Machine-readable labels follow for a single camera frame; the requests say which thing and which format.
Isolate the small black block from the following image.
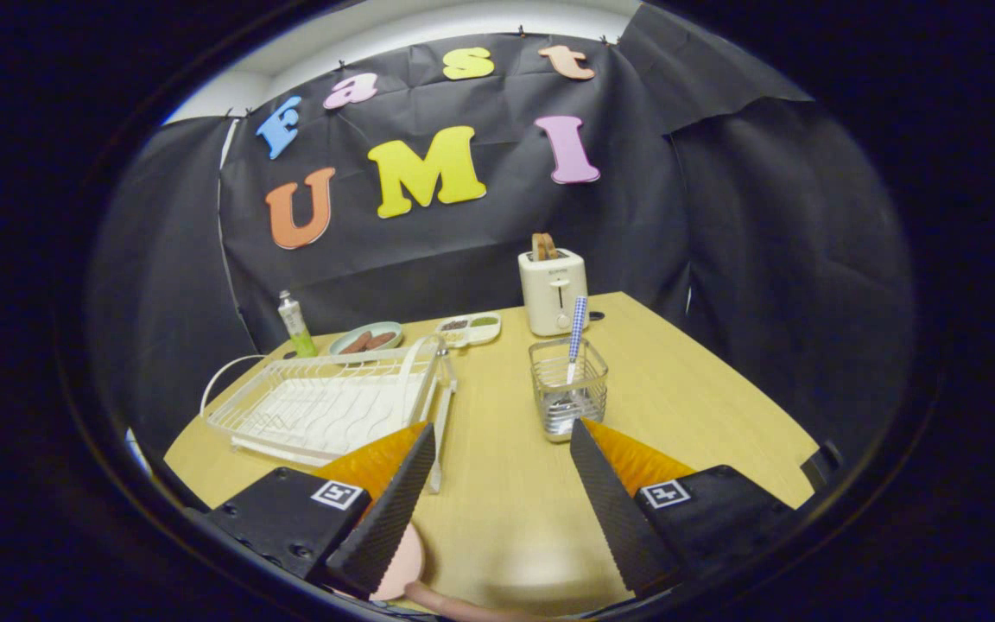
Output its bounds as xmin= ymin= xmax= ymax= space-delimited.
xmin=800 ymin=441 xmax=844 ymax=493

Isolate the blue checkered handle spoon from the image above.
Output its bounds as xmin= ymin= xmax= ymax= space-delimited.
xmin=563 ymin=296 xmax=589 ymax=407

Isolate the pink plate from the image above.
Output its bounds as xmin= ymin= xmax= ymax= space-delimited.
xmin=370 ymin=521 xmax=426 ymax=601

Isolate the white divided sauce tray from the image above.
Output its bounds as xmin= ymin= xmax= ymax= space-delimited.
xmin=434 ymin=312 xmax=503 ymax=349

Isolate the white toaster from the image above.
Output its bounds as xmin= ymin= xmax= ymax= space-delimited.
xmin=518 ymin=248 xmax=588 ymax=337

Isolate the white wire dish rack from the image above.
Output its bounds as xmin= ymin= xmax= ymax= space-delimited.
xmin=200 ymin=335 xmax=457 ymax=495

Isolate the green label bottle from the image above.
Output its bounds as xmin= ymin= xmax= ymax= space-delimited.
xmin=278 ymin=290 xmax=319 ymax=359

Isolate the pale green plate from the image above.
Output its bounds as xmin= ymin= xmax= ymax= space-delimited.
xmin=329 ymin=322 xmax=404 ymax=357

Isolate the black backdrop cloth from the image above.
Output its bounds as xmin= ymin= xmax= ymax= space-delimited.
xmin=83 ymin=4 xmax=917 ymax=485

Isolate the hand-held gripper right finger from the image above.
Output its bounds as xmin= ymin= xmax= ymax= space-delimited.
xmin=569 ymin=419 xmax=796 ymax=597

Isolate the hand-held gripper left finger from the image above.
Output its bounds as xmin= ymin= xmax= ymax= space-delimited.
xmin=200 ymin=422 xmax=436 ymax=599

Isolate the wire mesh basket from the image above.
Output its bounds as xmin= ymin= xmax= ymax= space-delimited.
xmin=529 ymin=338 xmax=609 ymax=443

